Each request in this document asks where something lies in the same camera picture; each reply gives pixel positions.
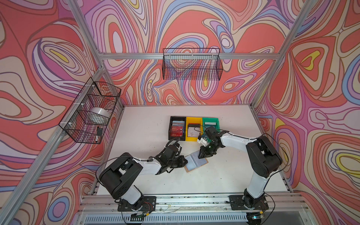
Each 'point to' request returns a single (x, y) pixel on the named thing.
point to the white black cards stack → (193, 130)
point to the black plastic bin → (176, 118)
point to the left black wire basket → (74, 123)
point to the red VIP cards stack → (177, 129)
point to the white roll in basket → (97, 116)
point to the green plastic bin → (208, 122)
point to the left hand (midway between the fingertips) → (189, 163)
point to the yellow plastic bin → (193, 120)
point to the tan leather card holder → (194, 162)
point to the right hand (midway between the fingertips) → (202, 160)
